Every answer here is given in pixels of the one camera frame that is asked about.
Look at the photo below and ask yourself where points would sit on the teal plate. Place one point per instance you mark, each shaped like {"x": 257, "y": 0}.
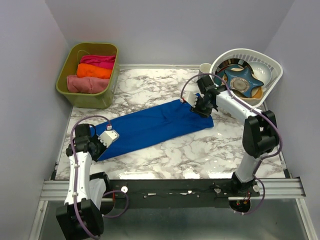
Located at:
{"x": 220, "y": 73}

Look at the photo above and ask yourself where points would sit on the pink rolled t shirt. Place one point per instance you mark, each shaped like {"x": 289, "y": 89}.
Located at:
{"x": 86, "y": 85}

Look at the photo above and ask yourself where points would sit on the magenta rolled t shirt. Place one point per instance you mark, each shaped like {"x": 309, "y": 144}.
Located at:
{"x": 101, "y": 61}

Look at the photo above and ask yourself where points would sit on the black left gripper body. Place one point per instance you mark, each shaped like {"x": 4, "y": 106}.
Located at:
{"x": 99, "y": 147}

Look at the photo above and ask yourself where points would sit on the grey white mug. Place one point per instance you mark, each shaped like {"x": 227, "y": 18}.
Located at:
{"x": 204, "y": 68}

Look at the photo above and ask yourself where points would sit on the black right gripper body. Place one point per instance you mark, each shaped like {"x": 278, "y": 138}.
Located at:
{"x": 202, "y": 107}

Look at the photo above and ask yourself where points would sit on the aluminium rail frame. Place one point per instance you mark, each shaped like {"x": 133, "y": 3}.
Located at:
{"x": 269, "y": 189}

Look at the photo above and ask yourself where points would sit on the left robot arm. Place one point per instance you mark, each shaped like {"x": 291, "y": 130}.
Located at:
{"x": 80, "y": 217}

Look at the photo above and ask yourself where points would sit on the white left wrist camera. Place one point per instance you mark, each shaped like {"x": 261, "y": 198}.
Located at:
{"x": 108, "y": 137}

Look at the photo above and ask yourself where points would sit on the white bowl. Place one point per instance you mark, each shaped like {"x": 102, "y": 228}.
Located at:
{"x": 261, "y": 71}

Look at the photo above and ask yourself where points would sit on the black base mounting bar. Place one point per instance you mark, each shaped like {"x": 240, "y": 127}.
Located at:
{"x": 183, "y": 193}

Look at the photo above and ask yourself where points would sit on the white plastic dish basket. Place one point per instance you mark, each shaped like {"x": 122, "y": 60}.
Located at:
{"x": 240, "y": 56}

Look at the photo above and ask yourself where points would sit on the olive green plastic bin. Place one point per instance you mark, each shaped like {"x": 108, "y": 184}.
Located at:
{"x": 101, "y": 100}

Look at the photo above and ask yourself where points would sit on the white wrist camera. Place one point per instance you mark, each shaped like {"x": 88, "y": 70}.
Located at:
{"x": 189, "y": 97}
{"x": 108, "y": 137}

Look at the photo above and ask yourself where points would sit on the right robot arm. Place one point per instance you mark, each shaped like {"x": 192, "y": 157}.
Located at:
{"x": 260, "y": 132}

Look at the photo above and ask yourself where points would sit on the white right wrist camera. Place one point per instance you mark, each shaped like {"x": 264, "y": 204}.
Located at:
{"x": 189, "y": 97}

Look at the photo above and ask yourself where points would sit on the blue t shirt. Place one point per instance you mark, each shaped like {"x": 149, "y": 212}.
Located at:
{"x": 154, "y": 125}

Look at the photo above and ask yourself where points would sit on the blue star shaped dish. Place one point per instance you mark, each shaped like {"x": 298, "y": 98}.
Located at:
{"x": 229, "y": 75}

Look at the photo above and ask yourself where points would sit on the orange rolled t shirt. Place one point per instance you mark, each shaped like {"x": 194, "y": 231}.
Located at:
{"x": 87, "y": 70}

